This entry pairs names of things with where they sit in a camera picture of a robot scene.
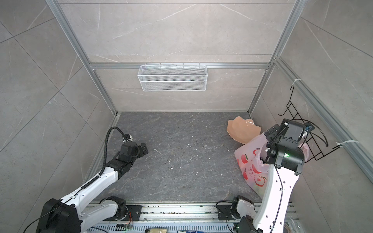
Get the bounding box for pink plastic bag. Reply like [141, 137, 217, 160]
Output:
[234, 132, 309, 199]

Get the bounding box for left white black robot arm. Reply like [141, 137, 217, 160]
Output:
[36, 141, 149, 233]

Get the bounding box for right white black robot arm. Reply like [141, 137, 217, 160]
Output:
[231, 119, 315, 233]

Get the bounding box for pink scalloped bowl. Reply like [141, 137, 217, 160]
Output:
[227, 116, 261, 144]

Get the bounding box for black wire hook rack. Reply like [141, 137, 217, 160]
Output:
[279, 86, 343, 163]

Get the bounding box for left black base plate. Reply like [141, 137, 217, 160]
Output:
[104, 205, 142, 222]

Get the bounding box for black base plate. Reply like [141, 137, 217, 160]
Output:
[104, 205, 142, 222]
[215, 200, 241, 220]

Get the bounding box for white wire mesh basket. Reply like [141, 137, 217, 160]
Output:
[138, 65, 208, 92]

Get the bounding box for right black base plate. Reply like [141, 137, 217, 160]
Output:
[215, 200, 241, 220]

